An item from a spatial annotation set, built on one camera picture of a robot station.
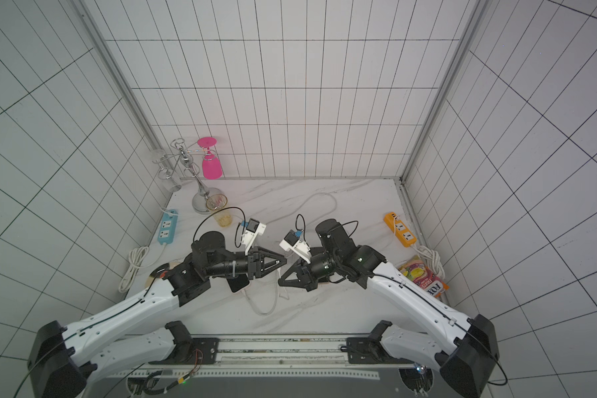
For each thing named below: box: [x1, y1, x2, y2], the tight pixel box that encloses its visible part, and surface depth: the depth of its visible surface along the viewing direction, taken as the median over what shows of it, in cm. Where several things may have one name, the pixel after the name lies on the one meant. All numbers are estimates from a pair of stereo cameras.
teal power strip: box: [157, 208, 180, 245], surface depth 102 cm
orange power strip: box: [383, 211, 418, 248], surface depth 102 cm
